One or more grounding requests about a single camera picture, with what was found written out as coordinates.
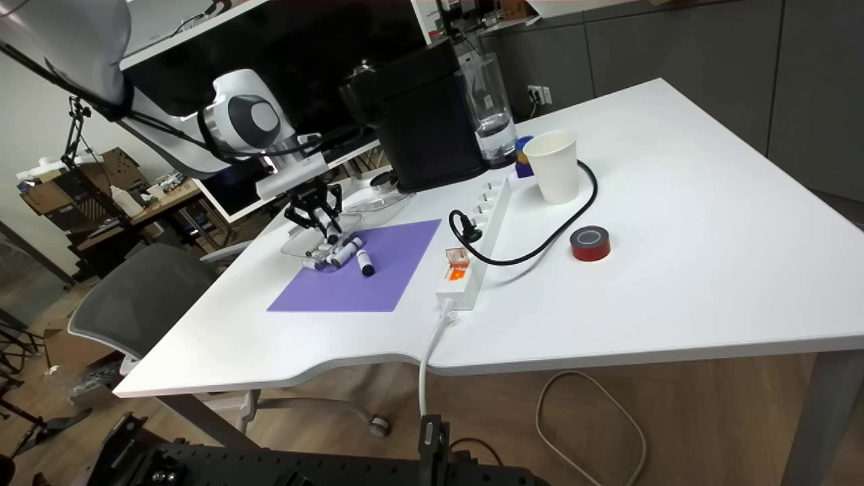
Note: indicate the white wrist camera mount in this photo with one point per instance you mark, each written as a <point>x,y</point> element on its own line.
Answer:
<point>290,176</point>

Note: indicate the black perforated breadboard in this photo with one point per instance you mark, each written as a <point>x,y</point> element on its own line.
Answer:
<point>272,463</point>

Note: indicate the grey table leg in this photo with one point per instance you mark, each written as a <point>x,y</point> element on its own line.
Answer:
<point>824,422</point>

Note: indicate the cardboard box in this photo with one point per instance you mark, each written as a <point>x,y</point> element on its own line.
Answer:
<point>110,176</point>

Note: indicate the white paper cup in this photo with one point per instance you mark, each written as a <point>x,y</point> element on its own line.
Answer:
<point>554,168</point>

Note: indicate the small blue orange object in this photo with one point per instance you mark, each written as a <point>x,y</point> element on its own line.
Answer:
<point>523,158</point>

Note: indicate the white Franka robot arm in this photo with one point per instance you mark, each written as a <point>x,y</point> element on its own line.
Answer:
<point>244,112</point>

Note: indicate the grey office chair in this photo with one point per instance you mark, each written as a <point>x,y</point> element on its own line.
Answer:
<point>136,300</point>

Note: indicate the black camera clamp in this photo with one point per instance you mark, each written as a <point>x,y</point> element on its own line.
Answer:
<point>433,449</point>

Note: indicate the purple paper mat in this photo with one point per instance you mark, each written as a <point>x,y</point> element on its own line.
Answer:
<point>360,274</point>

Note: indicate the small white bottle dark cap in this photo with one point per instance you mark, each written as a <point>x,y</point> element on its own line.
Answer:
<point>319,262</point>
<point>346,253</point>

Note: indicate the white power strip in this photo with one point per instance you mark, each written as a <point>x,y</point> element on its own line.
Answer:
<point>473,243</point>

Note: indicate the white framed monitor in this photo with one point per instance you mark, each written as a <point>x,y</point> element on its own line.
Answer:
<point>298,63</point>

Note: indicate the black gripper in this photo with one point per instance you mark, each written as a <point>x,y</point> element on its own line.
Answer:
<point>315,199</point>

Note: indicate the black tripod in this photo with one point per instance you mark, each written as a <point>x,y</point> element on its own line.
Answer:
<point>76,131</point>

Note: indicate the single white battery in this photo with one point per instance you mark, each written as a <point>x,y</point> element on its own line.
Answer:
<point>365,260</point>

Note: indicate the red tape roll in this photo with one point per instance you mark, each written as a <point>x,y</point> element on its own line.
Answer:
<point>589,243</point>

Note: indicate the black coffee machine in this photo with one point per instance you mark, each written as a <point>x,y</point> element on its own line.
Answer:
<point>422,122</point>

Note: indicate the clear water tank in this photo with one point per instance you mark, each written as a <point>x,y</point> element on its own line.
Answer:
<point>491,108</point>

